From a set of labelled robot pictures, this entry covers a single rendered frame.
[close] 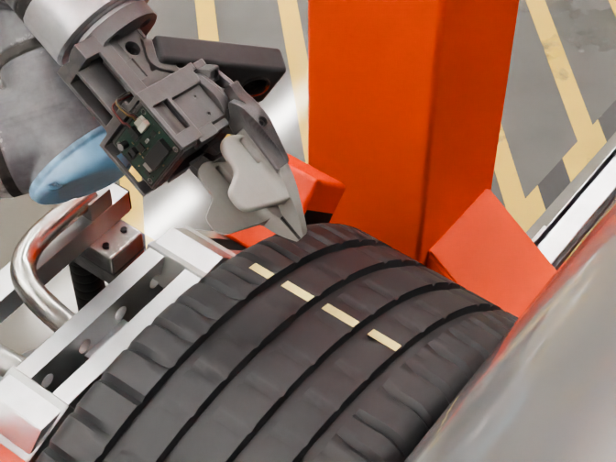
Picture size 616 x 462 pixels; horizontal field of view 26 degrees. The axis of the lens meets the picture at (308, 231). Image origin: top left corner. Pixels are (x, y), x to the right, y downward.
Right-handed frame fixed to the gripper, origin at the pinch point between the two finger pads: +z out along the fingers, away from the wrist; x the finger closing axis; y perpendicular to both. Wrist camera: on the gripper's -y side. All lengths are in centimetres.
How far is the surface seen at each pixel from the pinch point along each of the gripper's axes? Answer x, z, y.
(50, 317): -33.8, -9.8, 0.7
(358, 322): -4.7, 9.0, -2.3
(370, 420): -2.3, 14.9, 5.4
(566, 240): -63, 23, -101
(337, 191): -14.8, -1.3, -20.4
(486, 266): -30, 15, -46
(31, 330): -144, -27, -64
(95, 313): -20.1, -5.8, 5.8
